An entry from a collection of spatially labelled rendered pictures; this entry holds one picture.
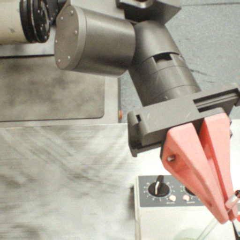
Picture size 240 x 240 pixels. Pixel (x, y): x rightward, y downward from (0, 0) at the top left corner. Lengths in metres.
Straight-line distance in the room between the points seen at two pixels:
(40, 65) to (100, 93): 0.28
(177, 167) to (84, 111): 0.82
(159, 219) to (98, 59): 0.24
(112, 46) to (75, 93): 0.86
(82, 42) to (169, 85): 0.08
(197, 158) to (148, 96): 0.08
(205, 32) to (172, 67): 1.63
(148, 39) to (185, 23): 1.65
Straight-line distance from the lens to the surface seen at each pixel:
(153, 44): 0.31
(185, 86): 0.28
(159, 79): 0.28
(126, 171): 0.54
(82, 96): 1.12
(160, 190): 0.47
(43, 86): 1.19
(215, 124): 0.25
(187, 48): 1.81
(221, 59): 1.78
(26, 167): 0.58
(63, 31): 0.30
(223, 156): 0.25
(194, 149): 0.25
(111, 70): 0.29
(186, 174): 0.28
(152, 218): 0.43
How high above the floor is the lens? 1.25
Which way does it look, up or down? 57 degrees down
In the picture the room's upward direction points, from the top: 4 degrees counter-clockwise
